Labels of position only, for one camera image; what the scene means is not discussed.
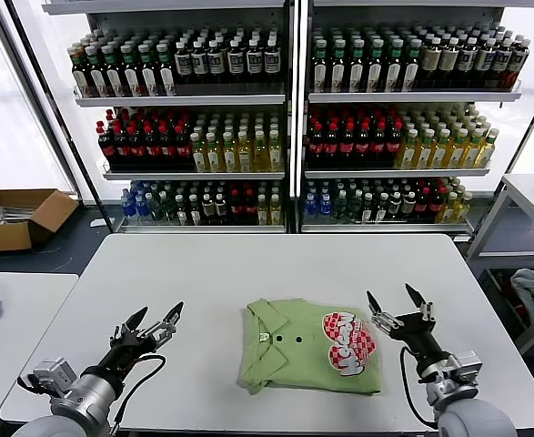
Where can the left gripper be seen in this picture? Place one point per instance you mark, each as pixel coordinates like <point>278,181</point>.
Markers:
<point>132,348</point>

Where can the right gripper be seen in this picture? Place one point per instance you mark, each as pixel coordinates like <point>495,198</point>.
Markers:
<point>419,337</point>

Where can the green polo shirt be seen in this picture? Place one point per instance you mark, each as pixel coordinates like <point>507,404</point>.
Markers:
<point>303,359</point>

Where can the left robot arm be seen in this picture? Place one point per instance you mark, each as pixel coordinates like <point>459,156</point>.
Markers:
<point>80,400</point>

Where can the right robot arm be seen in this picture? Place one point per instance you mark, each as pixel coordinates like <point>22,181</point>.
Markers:
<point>476,419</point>

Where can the small dark bottle white cap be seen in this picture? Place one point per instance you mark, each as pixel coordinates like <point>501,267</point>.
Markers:
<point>408,207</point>
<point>195,213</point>
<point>182,213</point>
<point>221,208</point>
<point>395,208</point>
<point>367,211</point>
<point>208,208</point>
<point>381,209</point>

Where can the cola bottle red cap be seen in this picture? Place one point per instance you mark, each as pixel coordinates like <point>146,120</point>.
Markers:
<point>331,148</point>
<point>316,148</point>
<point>422,206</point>
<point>249,209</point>
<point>363,148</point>
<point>436,205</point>
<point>136,149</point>
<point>122,149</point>
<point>347,148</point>
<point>378,148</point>
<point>167,149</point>
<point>183,149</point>
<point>235,209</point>
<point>394,148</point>
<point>152,149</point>
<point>108,150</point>

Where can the clear green water bottle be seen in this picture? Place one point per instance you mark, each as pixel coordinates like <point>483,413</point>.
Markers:
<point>354,208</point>
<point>168,210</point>
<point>155,209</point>
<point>340,208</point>

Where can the dark storage bin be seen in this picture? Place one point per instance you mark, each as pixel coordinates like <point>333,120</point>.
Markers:
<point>498,291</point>

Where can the yellow juice bottle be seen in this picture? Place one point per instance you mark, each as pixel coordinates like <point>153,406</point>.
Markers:
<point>425,152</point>
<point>448,210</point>
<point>408,152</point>
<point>244,157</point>
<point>198,157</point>
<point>229,157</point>
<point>456,152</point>
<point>472,152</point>
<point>487,152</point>
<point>213,157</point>
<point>275,157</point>
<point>463,209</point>
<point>275,213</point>
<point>260,157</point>
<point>440,152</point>
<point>262,213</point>

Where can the white paper scrap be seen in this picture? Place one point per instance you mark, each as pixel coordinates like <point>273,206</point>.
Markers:
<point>98,222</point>

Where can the blue drink bottle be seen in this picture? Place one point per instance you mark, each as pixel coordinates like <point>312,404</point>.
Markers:
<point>141,207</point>
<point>127,207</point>
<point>310,207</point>
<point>325,207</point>

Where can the red crumpled cloth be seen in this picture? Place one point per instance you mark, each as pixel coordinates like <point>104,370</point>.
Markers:
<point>519,309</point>

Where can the black slanted pole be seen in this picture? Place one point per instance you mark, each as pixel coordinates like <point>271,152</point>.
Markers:
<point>98,196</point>
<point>523,141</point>

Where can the brown cardboard box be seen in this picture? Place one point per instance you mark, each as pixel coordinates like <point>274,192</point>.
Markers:
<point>3,236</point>

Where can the silver parts in bags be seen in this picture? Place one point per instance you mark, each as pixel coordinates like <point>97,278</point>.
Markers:
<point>12,214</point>

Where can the grey metal shelf rack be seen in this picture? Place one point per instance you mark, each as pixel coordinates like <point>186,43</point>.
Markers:
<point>407,97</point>
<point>180,100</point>

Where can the dark bottle tall white label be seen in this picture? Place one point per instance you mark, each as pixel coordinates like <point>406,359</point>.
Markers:
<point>412,68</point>
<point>319,68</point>
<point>395,68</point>
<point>338,68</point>
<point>357,68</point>
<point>376,68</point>

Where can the dark bottle beige label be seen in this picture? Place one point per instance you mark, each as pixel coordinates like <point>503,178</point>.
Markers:
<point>448,64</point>
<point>431,64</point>

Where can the brown tea bottle green label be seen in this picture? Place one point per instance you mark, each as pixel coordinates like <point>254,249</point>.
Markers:
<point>81,75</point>
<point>167,71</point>
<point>148,72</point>
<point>114,74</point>
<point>131,73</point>
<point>97,74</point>

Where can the dark bottle white blue label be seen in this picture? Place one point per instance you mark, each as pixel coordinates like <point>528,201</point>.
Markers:
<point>272,62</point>
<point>215,63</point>
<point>502,64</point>
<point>485,64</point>
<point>467,64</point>
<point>236,63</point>
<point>254,62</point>
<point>183,64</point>
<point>517,64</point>
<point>199,64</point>

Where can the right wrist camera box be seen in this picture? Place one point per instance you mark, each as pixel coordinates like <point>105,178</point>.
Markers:
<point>464,364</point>

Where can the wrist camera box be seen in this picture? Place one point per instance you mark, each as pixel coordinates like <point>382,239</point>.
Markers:
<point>53,375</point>
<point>464,364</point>

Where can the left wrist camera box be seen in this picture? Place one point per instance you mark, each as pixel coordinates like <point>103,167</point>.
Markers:
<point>53,375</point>

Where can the white metal frame table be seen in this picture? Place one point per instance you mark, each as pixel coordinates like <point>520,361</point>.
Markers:
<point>489,218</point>

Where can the grey window frame post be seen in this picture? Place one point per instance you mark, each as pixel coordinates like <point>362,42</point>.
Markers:
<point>68,168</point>

